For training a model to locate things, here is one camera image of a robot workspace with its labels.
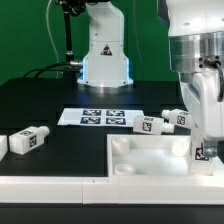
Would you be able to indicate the fiducial tag sheet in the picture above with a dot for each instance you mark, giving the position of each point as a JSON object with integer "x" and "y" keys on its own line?
{"x": 99, "y": 117}

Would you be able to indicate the white U-shaped obstacle fence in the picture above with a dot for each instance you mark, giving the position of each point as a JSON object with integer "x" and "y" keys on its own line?
{"x": 130, "y": 189}

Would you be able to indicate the black camera pole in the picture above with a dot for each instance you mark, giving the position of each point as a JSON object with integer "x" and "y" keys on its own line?
{"x": 69, "y": 74}

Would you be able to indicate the white block left edge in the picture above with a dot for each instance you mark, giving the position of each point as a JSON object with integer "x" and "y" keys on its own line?
{"x": 3, "y": 146}

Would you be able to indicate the white square table top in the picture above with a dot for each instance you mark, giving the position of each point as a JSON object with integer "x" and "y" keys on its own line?
{"x": 164, "y": 155}

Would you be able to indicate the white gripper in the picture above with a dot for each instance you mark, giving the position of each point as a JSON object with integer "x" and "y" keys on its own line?
{"x": 200, "y": 97}

